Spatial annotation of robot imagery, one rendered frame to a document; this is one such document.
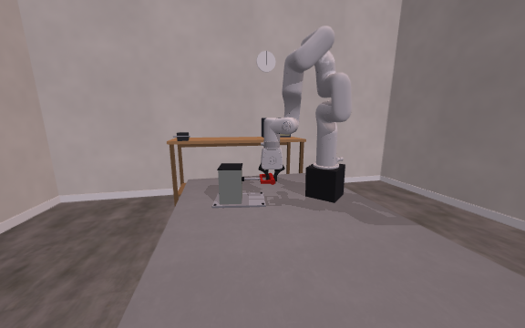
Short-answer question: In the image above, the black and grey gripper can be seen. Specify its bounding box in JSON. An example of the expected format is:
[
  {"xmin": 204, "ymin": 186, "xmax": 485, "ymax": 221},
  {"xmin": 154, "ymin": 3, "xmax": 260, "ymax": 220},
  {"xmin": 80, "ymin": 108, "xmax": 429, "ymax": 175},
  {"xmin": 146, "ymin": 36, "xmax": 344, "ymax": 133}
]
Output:
[{"xmin": 258, "ymin": 147, "xmax": 285, "ymax": 183}]

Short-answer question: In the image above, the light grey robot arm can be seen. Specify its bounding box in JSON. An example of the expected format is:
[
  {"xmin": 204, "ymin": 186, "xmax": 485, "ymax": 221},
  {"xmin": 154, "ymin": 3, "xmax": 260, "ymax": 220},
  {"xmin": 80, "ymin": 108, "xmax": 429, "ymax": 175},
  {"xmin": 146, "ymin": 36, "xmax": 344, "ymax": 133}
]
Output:
[{"xmin": 261, "ymin": 26, "xmax": 352, "ymax": 169}]

